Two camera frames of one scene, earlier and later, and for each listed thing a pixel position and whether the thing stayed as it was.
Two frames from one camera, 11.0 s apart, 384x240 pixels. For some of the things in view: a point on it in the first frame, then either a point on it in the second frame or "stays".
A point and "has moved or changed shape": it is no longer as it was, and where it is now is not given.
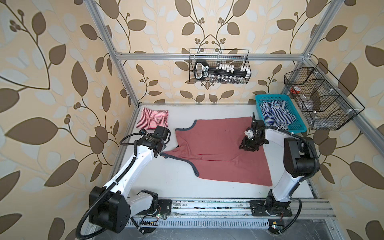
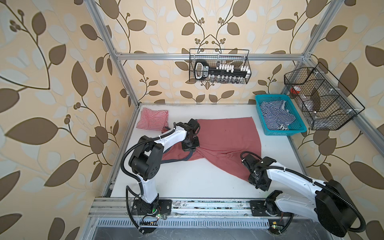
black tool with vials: x=222 y=73 stays
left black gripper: x=164 y=146 to x=187 y=148
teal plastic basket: x=297 y=126 stays
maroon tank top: x=213 y=146 has moved or changed shape
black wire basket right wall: x=324 y=103 stays
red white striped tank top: x=150 y=119 stays
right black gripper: x=246 y=146 to x=262 y=186
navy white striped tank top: x=274 y=114 stays
